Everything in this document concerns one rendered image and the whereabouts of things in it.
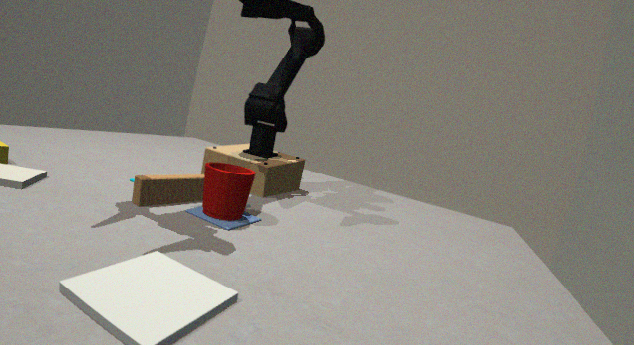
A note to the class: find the white flat slab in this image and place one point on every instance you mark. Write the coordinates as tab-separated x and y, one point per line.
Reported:
19	177

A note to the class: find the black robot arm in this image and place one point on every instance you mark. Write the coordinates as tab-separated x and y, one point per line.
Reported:
266	101

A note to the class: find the red cup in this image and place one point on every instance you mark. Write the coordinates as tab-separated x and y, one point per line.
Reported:
226	190

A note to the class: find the white square pad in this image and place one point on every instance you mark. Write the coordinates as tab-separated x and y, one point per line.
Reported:
150	300

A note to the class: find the brown wooden bar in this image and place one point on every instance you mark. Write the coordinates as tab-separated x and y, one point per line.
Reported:
160	189

